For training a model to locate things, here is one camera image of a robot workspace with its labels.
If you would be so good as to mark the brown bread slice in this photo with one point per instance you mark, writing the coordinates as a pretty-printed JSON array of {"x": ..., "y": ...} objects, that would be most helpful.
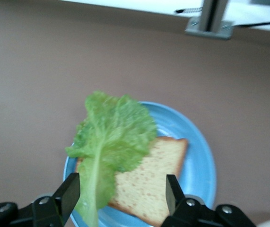
[{"x": 149, "y": 179}]

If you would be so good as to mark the blue round plate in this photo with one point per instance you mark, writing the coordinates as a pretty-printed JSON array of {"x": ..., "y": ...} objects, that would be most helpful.
[{"x": 196, "y": 165}]

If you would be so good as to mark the green lettuce leaf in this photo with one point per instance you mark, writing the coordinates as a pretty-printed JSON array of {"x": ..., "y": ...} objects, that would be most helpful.
[{"x": 113, "y": 132}]

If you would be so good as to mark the grey metal table bracket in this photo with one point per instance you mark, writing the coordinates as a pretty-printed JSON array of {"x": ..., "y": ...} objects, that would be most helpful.
[{"x": 210, "y": 28}]

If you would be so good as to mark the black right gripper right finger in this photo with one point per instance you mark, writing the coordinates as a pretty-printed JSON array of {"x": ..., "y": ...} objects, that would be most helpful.
[{"x": 175, "y": 201}]

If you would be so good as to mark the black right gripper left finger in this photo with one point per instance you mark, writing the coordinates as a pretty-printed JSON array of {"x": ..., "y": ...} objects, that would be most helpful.
[{"x": 66, "y": 196}]

